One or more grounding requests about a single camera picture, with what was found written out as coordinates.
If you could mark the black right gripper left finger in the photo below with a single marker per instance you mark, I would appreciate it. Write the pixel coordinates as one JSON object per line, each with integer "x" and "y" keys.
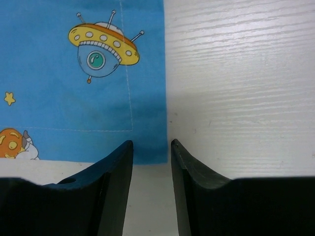
{"x": 91, "y": 202}

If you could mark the blue space-print cloth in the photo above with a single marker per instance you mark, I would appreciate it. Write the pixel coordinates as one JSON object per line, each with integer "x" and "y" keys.
{"x": 80, "y": 77}

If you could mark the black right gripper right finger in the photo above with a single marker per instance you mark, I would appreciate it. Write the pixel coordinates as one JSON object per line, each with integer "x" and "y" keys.
{"x": 210, "y": 204}

